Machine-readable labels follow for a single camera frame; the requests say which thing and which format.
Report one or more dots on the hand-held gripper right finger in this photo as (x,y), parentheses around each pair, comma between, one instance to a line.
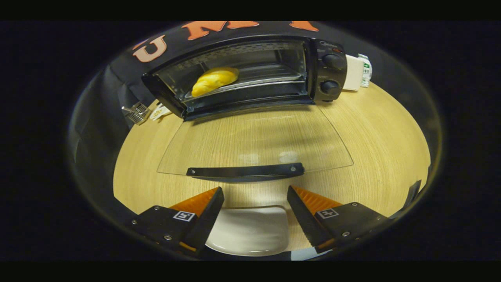
(304,219)

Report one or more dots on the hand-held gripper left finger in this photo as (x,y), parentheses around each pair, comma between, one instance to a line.
(205,221)

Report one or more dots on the glass toaster oven door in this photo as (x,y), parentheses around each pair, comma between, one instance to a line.
(246,171)

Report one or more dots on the yellow croissant bread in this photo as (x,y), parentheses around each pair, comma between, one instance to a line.
(213,80)

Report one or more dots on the black toaster oven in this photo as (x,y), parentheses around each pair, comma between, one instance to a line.
(327,45)

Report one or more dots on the black oven knob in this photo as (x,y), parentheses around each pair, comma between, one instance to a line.
(334,62)
(330,87)

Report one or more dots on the metal oven tray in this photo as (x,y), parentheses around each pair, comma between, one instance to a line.
(270,76)

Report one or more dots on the white plate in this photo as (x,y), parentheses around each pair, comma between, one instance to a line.
(250,231)

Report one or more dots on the green and white bottle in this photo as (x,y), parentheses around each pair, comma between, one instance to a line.
(366,70)

